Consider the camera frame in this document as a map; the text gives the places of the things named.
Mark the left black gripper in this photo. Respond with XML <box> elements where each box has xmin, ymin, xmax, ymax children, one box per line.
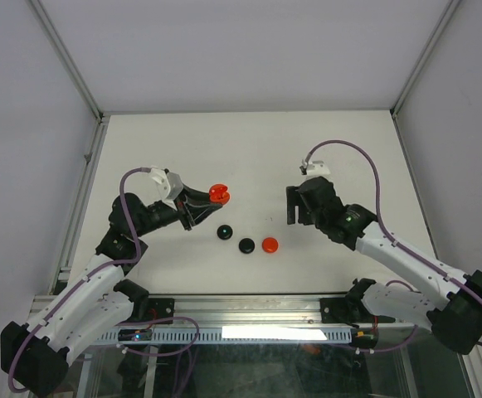
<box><xmin>134</xmin><ymin>183</ymin><xmax>222</xmax><ymax>237</ymax></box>

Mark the red charging case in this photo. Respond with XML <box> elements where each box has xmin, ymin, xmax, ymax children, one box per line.
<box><xmin>261</xmin><ymin>237</ymin><xmax>279</xmax><ymax>254</ymax></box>
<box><xmin>208</xmin><ymin>184</ymin><xmax>231</xmax><ymax>205</ymax></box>

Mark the black earbud charging case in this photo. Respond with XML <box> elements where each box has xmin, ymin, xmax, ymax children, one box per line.
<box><xmin>238</xmin><ymin>238</ymin><xmax>256</xmax><ymax>254</ymax></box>

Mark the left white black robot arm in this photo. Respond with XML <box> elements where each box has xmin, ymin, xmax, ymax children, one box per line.
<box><xmin>0</xmin><ymin>184</ymin><xmax>230</xmax><ymax>397</ymax></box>

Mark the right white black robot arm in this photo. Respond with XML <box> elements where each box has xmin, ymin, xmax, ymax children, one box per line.
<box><xmin>285</xmin><ymin>177</ymin><xmax>482</xmax><ymax>355</ymax></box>

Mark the small green circuit board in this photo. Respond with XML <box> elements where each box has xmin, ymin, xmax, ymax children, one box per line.
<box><xmin>118</xmin><ymin>329</ymin><xmax>153</xmax><ymax>342</ymax></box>

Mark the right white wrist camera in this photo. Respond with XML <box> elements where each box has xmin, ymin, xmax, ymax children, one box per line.
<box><xmin>299</xmin><ymin>160</ymin><xmax>331</xmax><ymax>177</ymax></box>

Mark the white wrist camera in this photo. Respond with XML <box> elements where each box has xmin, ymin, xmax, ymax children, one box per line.
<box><xmin>299</xmin><ymin>160</ymin><xmax>331</xmax><ymax>177</ymax></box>
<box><xmin>148</xmin><ymin>167</ymin><xmax>184</xmax><ymax>209</ymax></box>

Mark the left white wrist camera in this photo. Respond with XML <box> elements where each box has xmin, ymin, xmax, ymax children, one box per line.
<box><xmin>148</xmin><ymin>167</ymin><xmax>184</xmax><ymax>209</ymax></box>

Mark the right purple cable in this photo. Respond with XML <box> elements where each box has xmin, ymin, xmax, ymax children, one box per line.
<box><xmin>302</xmin><ymin>139</ymin><xmax>482</xmax><ymax>347</ymax></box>

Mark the purple cable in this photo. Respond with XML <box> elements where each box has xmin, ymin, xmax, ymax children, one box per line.
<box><xmin>302</xmin><ymin>139</ymin><xmax>482</xmax><ymax>347</ymax></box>
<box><xmin>7</xmin><ymin>167</ymin><xmax>154</xmax><ymax>393</ymax></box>

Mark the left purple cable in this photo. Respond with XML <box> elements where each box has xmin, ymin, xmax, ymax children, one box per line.
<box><xmin>7</xmin><ymin>167</ymin><xmax>154</xmax><ymax>393</ymax></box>

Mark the aluminium mounting rail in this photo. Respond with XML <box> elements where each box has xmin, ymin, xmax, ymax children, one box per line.
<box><xmin>31</xmin><ymin>293</ymin><xmax>472</xmax><ymax>328</ymax></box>

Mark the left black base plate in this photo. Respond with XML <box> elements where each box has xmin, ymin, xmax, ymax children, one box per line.
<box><xmin>143</xmin><ymin>297</ymin><xmax>175</xmax><ymax>323</ymax></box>

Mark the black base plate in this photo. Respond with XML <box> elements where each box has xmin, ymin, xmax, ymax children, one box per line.
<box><xmin>143</xmin><ymin>297</ymin><xmax>175</xmax><ymax>323</ymax></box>
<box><xmin>319</xmin><ymin>297</ymin><xmax>374</xmax><ymax>327</ymax></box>

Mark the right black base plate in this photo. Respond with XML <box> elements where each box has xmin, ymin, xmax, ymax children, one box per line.
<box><xmin>319</xmin><ymin>297</ymin><xmax>374</xmax><ymax>327</ymax></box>

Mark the grey slotted cable duct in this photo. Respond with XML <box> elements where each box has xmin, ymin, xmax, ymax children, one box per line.
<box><xmin>93</xmin><ymin>326</ymin><xmax>352</xmax><ymax>346</ymax></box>

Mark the left aluminium frame post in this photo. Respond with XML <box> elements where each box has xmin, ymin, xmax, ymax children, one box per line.
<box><xmin>26</xmin><ymin>0</ymin><xmax>103</xmax><ymax>120</ymax></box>

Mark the aluminium frame post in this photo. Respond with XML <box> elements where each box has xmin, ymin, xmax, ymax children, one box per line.
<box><xmin>26</xmin><ymin>0</ymin><xmax>103</xmax><ymax>120</ymax></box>
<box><xmin>390</xmin><ymin>0</ymin><xmax>463</xmax><ymax>119</ymax></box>

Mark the right aluminium frame post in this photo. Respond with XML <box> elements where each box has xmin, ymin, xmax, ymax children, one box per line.
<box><xmin>390</xmin><ymin>0</ymin><xmax>463</xmax><ymax>119</ymax></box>

